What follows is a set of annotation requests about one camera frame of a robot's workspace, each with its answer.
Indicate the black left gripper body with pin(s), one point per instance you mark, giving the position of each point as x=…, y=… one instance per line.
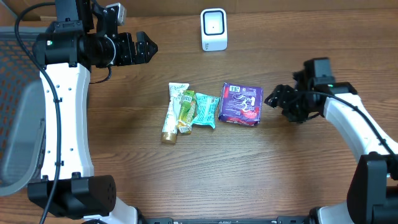
x=132, y=48

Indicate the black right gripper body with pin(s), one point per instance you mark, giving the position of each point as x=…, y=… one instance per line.
x=296, y=108

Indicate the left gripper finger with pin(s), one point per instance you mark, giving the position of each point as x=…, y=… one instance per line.
x=144, y=56
x=144, y=42

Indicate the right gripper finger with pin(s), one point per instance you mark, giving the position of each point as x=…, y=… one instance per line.
x=276, y=100
x=280, y=92

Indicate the purple pad package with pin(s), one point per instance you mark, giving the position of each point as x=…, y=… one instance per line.
x=240, y=104

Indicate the white tube with gold cap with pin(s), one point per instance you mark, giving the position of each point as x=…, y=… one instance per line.
x=169, y=130

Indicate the teal snack packet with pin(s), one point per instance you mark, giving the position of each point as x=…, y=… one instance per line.
x=206, y=108

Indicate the green yellow snack packet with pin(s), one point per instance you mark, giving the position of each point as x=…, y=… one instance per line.
x=187, y=112

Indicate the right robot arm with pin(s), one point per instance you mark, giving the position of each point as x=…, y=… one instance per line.
x=317, y=93

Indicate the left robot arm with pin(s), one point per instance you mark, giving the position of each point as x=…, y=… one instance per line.
x=84, y=35

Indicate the white barcode scanner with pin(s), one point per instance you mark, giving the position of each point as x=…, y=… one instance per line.
x=214, y=33

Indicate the grey plastic mesh basket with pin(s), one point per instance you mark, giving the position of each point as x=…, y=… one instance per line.
x=22, y=117

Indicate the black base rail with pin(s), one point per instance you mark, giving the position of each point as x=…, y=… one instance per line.
x=278, y=220

